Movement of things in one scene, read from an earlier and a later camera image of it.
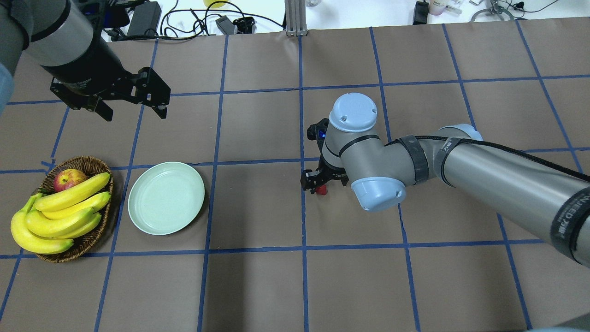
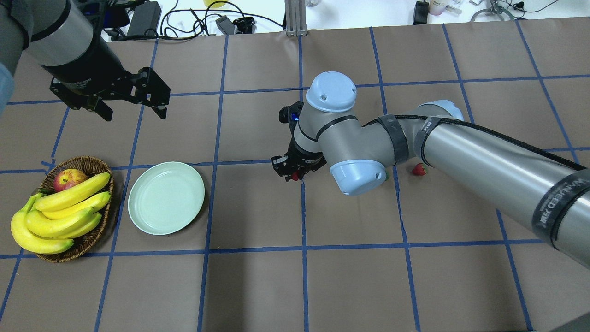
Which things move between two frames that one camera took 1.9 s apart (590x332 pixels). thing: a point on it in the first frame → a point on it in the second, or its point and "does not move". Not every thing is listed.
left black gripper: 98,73 does not move
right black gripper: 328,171 → 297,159
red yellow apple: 67,178 does not move
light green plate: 165,197 does not move
